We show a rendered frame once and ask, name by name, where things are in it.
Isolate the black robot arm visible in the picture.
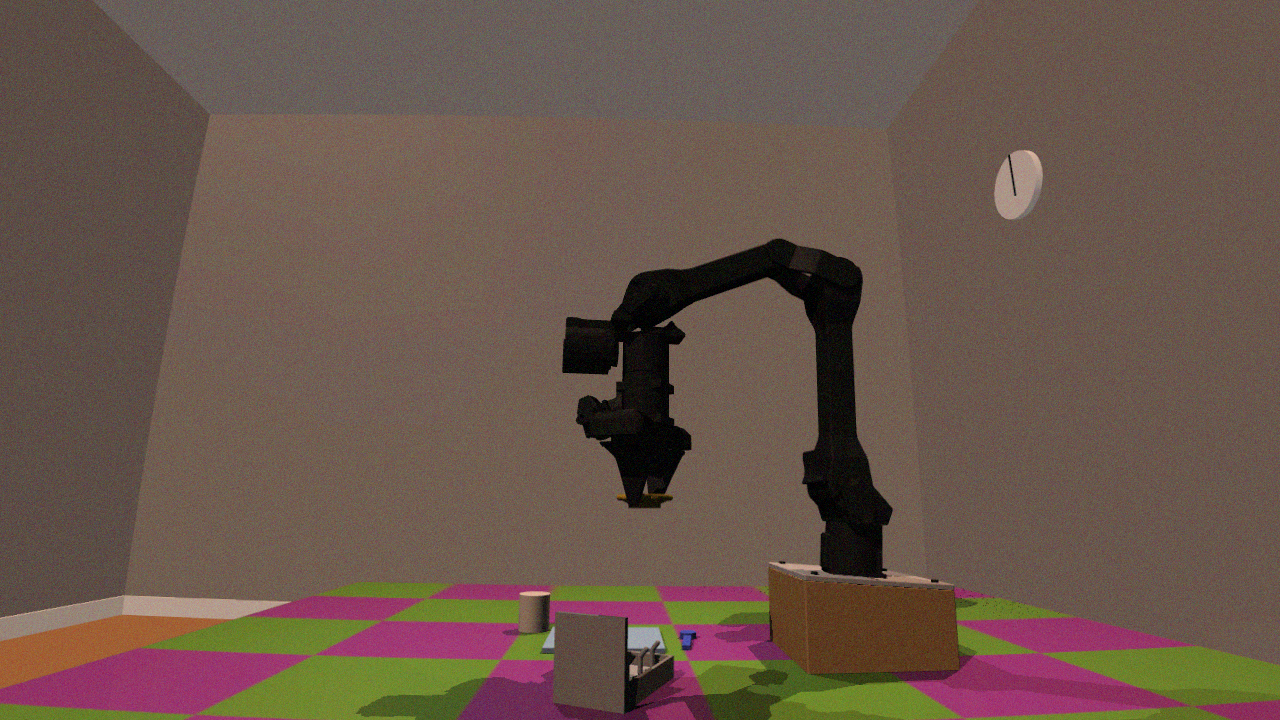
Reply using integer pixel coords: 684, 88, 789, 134
562, 240, 893, 579

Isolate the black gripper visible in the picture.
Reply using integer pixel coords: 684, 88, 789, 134
589, 372, 691, 506

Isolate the grey square mat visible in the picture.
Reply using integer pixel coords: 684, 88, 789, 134
541, 626, 666, 653

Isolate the tan cylinder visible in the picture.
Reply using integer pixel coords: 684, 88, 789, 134
518, 591, 550, 633

